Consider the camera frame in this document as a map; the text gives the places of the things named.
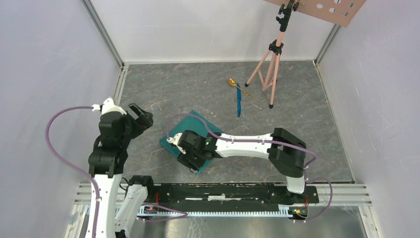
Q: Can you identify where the gold metal spoon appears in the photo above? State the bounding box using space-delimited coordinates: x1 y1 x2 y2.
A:
228 78 252 98

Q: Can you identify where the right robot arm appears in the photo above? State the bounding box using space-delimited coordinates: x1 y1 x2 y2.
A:
167 128 308 202

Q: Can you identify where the pink tripod stand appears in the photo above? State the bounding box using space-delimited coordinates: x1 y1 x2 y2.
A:
245 0 300 109

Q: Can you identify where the pink perforated board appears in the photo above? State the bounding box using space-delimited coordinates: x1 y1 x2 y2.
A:
262 0 368 28

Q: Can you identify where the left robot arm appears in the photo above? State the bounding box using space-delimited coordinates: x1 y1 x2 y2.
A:
87 99 156 238

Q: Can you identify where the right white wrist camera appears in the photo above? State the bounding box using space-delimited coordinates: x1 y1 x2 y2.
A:
166 133 186 154

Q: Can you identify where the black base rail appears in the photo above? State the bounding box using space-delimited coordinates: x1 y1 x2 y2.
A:
137 182 319 220

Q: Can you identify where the teal cloth napkin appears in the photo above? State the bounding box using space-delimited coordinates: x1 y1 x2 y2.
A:
159 110 222 174

